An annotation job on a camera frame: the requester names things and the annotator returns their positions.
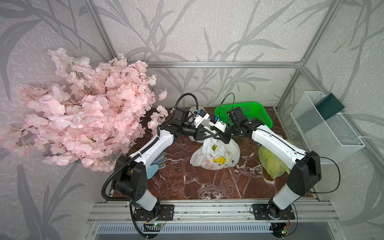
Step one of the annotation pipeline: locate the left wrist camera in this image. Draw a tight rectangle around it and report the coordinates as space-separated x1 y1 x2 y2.
193 109 210 128

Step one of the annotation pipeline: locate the pink artificial blossom tree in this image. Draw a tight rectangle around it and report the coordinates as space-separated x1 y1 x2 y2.
1 48 168 172

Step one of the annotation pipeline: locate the white printed plastic bag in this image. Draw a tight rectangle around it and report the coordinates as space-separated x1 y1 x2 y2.
190 138 241 171

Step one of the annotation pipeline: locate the white wire mesh basket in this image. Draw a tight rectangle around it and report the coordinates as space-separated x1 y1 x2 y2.
291 91 366 165

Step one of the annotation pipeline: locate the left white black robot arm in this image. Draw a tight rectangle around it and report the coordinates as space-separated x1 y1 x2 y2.
101 109 226 219

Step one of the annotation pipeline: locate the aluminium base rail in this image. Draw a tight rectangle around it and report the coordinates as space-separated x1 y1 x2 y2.
86 198 341 240

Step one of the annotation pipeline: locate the light blue spatula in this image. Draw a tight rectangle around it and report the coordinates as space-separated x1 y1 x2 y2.
147 165 159 180

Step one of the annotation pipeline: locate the dark green card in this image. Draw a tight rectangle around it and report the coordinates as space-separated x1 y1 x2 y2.
315 93 345 121

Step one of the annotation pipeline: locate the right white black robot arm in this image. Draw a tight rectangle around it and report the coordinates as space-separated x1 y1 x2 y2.
221 107 335 220

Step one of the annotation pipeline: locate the light green plastic bag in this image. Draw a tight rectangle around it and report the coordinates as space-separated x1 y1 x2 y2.
258 146 291 180

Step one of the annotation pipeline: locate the green plastic basket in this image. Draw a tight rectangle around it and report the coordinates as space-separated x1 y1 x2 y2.
215 102 273 129

